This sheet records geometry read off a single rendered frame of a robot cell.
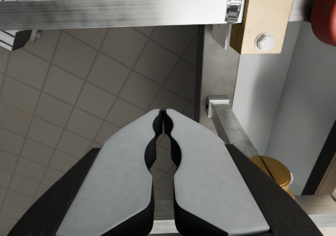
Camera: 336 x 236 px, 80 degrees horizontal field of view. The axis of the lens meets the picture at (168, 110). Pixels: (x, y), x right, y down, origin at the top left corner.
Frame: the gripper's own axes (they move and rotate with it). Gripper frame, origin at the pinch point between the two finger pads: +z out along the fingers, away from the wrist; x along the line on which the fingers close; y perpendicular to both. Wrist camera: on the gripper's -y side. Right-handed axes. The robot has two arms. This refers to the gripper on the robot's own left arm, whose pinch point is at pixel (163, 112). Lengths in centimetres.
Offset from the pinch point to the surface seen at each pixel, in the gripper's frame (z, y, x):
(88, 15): 14.6, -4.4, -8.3
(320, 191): 12.4, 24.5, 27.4
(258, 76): 38.5, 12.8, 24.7
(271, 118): 38, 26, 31
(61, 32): 101, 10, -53
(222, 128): 18.8, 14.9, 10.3
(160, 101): 100, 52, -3
